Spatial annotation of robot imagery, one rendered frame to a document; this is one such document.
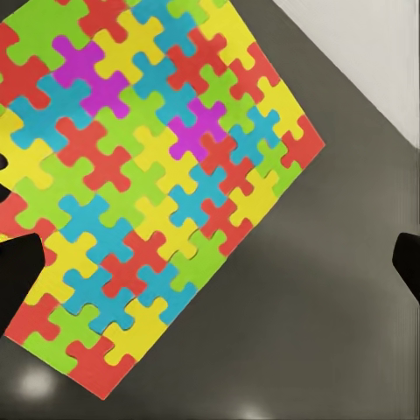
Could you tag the desk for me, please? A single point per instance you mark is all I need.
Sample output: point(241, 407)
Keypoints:
point(308, 319)

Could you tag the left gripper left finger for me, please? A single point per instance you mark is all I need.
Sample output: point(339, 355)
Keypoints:
point(21, 261)

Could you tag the jigsaw puzzle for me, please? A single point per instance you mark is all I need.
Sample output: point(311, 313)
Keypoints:
point(145, 139)

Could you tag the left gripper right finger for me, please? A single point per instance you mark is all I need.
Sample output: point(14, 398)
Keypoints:
point(406, 259)

